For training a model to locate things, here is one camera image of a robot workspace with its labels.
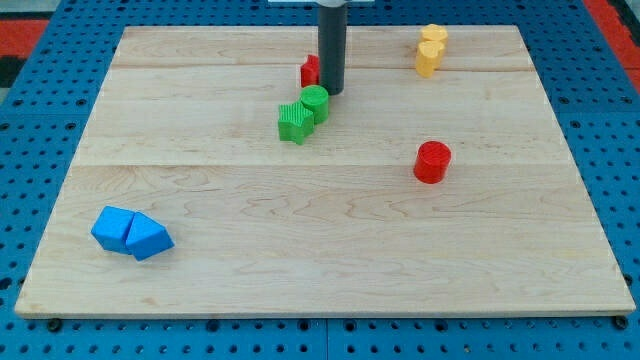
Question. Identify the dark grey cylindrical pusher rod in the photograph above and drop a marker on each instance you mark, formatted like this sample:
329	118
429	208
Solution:
332	26

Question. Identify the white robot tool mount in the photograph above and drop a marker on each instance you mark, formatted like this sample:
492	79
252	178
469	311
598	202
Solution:
325	2

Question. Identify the red star block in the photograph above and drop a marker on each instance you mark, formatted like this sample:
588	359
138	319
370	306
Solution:
309	71

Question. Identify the green star block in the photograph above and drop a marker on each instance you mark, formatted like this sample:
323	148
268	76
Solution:
295	122

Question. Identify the green cylinder block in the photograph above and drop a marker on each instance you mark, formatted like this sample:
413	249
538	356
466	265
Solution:
316	99

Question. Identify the yellow pentagon block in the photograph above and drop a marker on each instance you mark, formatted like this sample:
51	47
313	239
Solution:
434	32

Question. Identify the yellow heart block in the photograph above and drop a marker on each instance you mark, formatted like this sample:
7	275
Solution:
428	57

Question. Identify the red cylinder block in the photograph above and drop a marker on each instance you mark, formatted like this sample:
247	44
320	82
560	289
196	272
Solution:
432	161

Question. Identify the light wooden board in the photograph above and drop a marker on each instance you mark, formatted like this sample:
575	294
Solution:
184	130

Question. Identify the blue triangular prism block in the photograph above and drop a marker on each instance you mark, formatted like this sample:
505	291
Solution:
146	237

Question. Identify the blue cube block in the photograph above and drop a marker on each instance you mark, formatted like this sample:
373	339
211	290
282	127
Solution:
111	229

